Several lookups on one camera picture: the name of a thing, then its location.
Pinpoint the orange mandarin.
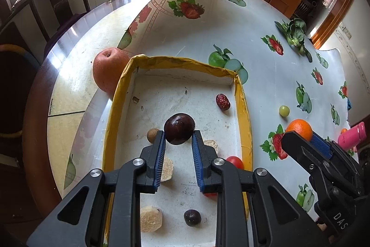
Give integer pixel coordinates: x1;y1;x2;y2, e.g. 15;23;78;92
285;119;313;141

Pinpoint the round yellow cake slice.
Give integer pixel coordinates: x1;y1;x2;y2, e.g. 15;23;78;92
140;206;163;233

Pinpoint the small dark plum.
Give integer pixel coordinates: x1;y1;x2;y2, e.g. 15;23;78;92
184;209;201;227

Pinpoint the short beige cake chunk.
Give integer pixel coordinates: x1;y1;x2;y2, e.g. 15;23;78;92
204;140;219;155

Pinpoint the tall white cake chunk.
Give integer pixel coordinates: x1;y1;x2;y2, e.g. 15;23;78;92
160;156;174;182

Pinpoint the small brown longan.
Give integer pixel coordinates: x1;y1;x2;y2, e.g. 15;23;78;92
147;128;159;144

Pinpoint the large dark plum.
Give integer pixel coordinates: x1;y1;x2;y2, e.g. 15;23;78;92
164;113;195;145

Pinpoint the red cherry tomato with stem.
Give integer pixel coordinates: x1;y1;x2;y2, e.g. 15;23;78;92
203;193;218;197

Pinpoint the person's right hand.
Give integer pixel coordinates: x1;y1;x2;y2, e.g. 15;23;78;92
317;223;327;231

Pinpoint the pink thermos bottle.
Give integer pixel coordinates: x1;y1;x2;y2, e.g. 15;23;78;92
337;122;367;151

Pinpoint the dried red jujube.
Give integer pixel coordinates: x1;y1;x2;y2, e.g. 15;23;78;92
216;93;231;112

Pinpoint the green leafy vegetable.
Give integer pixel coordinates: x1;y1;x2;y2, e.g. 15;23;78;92
275;18;312;63

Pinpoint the white tray with yellow rim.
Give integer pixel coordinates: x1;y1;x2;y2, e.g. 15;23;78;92
102;55;253;246

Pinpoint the red apple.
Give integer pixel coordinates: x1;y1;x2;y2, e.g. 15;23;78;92
93;48;131;98

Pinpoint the fruit print tablecloth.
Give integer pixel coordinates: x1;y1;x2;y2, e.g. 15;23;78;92
61;0;361;247

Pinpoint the dark wooden chair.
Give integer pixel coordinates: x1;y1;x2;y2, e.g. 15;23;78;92
17;0;92;51

